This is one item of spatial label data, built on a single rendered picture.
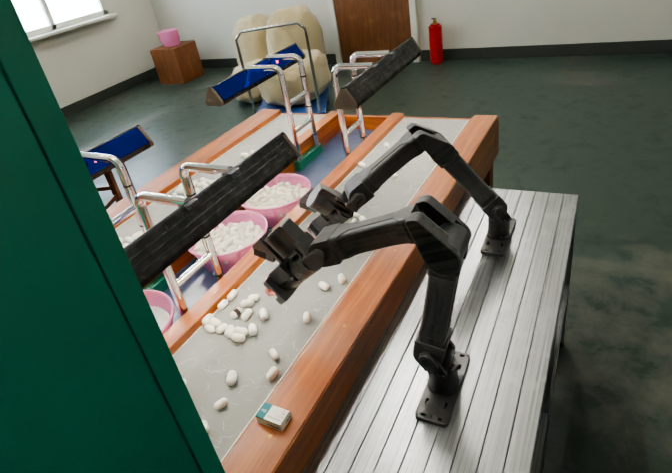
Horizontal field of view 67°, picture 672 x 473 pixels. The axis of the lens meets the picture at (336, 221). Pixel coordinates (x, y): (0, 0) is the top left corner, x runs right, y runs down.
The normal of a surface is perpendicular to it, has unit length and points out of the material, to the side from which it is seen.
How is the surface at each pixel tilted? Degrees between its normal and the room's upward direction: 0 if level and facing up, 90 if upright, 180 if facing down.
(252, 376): 0
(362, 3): 90
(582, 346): 0
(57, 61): 90
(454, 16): 90
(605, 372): 0
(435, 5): 90
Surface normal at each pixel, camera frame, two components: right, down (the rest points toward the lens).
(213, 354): -0.15, -0.84
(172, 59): -0.44, 0.52
